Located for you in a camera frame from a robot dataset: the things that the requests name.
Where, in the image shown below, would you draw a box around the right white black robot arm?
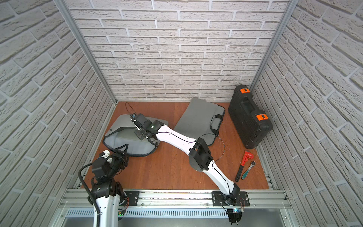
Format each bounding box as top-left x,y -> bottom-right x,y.
130,113 -> 240,206

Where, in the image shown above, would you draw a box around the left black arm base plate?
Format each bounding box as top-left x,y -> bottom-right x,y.
120,190 -> 140,207

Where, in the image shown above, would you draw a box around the green handled ratchet wrench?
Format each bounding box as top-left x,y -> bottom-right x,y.
241,161 -> 256,180

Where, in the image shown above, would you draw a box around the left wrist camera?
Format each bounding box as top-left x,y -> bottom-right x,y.
100,149 -> 111,160

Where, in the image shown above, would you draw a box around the red black pipe wrench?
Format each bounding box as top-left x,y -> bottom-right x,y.
235,151 -> 254,182

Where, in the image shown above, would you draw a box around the grey laptop bag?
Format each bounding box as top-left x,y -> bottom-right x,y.
103,114 -> 160,157
174,98 -> 226,146

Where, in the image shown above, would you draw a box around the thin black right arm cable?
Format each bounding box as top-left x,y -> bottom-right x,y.
195,132 -> 226,168

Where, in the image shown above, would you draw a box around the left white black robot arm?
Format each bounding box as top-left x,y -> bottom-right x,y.
90,150 -> 130,227

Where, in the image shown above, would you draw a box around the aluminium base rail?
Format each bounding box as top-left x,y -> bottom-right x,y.
58,188 -> 293,211

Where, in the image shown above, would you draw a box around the black tool case orange latches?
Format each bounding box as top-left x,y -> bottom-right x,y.
228,85 -> 273,149

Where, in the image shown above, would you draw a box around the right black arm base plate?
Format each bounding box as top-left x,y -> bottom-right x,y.
211,191 -> 250,207

